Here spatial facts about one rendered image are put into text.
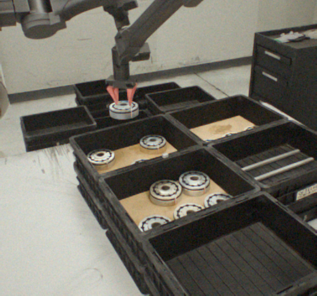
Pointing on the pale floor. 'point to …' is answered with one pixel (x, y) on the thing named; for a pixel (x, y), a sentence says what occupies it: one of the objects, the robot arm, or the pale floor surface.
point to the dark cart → (286, 74)
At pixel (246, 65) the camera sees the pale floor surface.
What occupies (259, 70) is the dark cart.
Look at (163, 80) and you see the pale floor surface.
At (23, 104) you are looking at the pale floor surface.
